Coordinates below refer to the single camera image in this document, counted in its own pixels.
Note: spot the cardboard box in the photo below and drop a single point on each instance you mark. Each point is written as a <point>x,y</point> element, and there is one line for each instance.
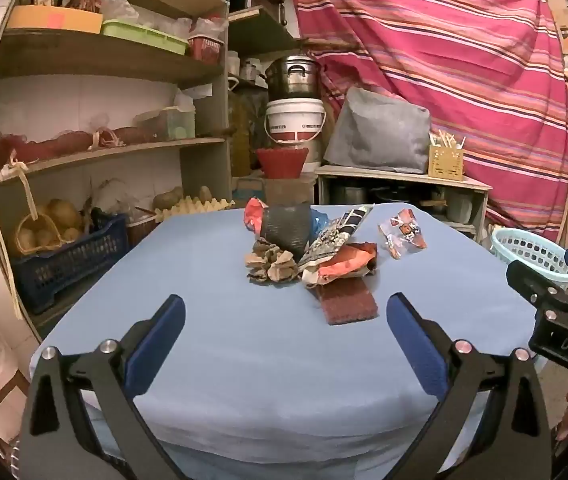
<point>289,191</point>

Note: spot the red mesh bags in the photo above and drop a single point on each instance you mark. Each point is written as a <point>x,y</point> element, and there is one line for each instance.
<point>64,141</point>

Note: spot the grey cushion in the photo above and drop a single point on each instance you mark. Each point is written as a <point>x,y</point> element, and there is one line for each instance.
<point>378,130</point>

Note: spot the orange snack wrapper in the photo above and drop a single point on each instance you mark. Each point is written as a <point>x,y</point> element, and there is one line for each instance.
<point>343,266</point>

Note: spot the white plastic bucket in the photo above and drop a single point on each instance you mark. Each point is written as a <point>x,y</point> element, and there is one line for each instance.
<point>295,117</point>

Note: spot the brown paper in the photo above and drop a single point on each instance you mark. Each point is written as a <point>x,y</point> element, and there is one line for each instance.
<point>269,262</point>

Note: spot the low wooden cabinet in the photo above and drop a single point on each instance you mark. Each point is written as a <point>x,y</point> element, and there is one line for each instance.
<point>403,177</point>

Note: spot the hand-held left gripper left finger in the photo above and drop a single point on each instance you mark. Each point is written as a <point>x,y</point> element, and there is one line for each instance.
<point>161,345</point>

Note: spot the yellow oil jug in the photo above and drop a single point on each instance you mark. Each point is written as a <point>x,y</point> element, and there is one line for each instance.
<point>244,135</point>

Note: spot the red snack wrapper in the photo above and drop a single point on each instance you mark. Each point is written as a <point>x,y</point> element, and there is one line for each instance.
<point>252,212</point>

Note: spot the wooden shelf unit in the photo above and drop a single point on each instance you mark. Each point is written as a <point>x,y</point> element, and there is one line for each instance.
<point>89,52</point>

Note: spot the black white printed wrapper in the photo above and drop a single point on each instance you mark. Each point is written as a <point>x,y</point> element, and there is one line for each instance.
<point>336,235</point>

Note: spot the metal cooking pot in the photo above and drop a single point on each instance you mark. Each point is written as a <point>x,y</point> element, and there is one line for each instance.
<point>294,77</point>

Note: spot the yellow perforated holder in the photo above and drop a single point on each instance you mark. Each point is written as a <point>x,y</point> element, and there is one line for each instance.
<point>445,164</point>

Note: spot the dark grey paper cup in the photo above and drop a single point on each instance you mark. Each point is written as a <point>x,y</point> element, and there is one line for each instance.
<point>286,230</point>

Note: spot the bunch of wooden sticks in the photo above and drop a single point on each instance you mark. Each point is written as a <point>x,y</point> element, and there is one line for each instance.
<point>446,139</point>

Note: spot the red plastic bowl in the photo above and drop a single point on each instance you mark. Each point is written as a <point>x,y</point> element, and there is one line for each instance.
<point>282,162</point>

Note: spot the red plastic container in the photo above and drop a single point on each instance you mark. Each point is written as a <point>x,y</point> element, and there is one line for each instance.
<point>205,50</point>

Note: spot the green plastic tray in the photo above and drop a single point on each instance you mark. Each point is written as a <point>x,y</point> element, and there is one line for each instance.
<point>144,36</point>

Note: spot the red striped cloth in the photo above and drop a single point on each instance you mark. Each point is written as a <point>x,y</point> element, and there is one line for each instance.
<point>438,60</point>

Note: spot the wicker basket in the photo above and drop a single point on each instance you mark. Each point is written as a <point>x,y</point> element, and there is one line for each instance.
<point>31,240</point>

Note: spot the maroon scouring pad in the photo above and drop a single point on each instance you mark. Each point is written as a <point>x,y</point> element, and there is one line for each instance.
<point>346,304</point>

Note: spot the small clear printed packet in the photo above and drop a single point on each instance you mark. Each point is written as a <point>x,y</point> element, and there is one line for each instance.
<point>406,232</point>

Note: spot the dark blue plastic crate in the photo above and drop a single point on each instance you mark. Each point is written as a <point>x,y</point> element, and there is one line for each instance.
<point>69,265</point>

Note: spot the steel canister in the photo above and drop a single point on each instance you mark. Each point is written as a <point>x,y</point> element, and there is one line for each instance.
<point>313,155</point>

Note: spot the pile of potatoes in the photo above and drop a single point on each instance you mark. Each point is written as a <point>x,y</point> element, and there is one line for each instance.
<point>61,212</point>

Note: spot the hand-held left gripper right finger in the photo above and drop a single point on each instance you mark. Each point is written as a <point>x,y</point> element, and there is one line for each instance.
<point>413,345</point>

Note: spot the white plastic tub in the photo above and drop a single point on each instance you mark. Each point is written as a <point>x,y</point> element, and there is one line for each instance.
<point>458,205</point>

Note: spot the small steel pot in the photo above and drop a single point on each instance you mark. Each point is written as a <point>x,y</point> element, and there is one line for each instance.
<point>348,194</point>

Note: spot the blue tablecloth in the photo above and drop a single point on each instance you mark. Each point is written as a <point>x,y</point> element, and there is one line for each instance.
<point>244,345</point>

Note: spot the blue plastic bag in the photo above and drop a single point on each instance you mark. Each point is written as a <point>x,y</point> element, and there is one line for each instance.
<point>319,220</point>

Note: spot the clear plastic container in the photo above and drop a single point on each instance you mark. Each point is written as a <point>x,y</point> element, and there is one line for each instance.
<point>169,124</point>

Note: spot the light blue plastic basket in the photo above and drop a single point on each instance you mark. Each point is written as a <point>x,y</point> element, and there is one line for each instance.
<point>523,247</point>

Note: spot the yellow flat box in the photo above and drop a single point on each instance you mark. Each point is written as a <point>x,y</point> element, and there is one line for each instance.
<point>54,19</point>

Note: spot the yellow egg carton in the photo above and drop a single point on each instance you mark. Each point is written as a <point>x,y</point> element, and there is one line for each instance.
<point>199,207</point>

